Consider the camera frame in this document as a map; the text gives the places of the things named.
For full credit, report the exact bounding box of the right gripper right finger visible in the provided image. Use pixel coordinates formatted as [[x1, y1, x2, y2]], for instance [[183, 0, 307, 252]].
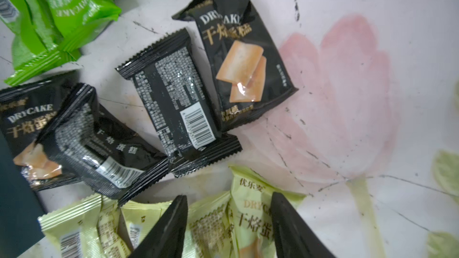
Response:
[[271, 192, 335, 258]]

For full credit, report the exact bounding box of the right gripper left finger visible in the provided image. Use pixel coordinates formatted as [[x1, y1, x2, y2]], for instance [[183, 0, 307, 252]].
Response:
[[130, 195, 188, 258]]

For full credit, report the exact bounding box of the yellow snack packet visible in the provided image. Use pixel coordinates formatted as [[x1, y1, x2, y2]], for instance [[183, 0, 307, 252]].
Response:
[[38, 193, 131, 258], [182, 191, 234, 258], [121, 201, 172, 249], [228, 165, 306, 258]]

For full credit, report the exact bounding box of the black snack packet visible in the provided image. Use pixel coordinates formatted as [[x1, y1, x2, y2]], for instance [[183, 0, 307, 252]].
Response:
[[116, 29, 242, 177], [1, 70, 81, 191], [36, 83, 169, 205], [172, 0, 297, 131]]

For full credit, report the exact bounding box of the teal plastic drawer cabinet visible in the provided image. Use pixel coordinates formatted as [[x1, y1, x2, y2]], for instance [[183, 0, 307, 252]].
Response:
[[1, 136, 44, 258]]

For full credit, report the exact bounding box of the green cookie packet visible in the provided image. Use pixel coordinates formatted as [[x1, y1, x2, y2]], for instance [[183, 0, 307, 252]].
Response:
[[1, 0, 81, 86], [47, 0, 121, 51]]

